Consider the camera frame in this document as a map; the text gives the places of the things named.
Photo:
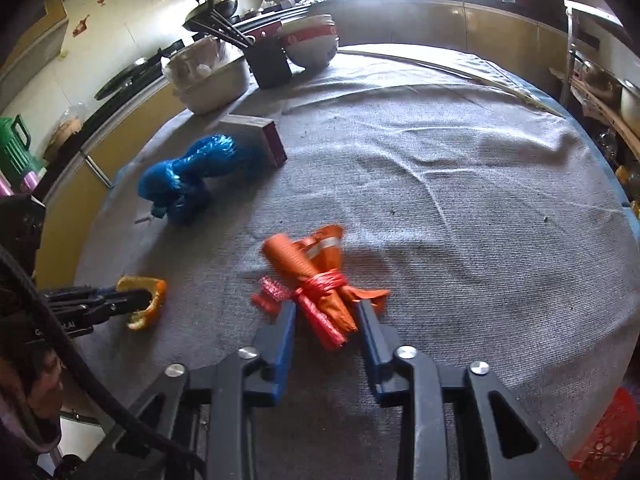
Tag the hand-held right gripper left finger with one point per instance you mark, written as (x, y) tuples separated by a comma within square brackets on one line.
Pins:
[(282, 355)]

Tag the red plastic basket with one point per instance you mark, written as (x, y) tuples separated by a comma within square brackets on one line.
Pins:
[(610, 435)]

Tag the yellow plastic bag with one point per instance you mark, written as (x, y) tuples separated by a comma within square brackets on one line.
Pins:
[(627, 180)]

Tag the small cardboard box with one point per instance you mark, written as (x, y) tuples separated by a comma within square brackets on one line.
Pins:
[(250, 127)]

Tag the metal storage rack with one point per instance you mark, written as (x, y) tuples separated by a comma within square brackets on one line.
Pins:
[(575, 40)]

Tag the white enamel basin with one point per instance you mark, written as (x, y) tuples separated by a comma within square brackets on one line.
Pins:
[(215, 92)]

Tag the orange peel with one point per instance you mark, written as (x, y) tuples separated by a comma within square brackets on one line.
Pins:
[(152, 300)]

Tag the orange wrapper bundle red mesh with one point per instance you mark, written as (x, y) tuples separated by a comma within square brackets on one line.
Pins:
[(310, 280)]

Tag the grey tablecloth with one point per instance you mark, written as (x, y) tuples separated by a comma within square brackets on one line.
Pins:
[(450, 210)]

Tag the black wok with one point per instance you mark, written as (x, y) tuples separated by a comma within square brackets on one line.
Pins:
[(215, 10)]

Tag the black kitchen countertop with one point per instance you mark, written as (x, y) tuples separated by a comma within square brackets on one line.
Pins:
[(400, 0)]

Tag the blue plastic bag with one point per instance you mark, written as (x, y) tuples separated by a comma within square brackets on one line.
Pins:
[(187, 180)]

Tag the black gas stove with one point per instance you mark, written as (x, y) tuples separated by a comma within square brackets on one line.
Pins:
[(130, 77)]

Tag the white bowl red band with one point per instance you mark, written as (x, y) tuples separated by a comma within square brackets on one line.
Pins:
[(312, 52)]

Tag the green thermos jug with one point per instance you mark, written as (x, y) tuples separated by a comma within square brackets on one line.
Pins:
[(15, 145)]

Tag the person's left hand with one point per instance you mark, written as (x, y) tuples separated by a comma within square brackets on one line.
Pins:
[(35, 385)]

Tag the long wooden stick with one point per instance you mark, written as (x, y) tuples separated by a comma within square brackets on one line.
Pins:
[(520, 94)]

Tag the dark red cabinet front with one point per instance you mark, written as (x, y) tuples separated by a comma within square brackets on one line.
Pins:
[(260, 30)]

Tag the pink thermos bottle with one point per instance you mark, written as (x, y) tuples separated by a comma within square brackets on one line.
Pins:
[(10, 182)]

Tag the black chopstick holder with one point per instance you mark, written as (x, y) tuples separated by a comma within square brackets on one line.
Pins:
[(267, 65)]

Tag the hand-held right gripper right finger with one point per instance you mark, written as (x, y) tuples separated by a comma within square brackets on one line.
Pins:
[(372, 355)]

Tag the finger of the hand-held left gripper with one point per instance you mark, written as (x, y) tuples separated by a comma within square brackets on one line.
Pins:
[(100, 312), (80, 294)]

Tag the wooden bowl in plastic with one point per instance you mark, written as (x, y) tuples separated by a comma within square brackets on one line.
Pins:
[(65, 132)]

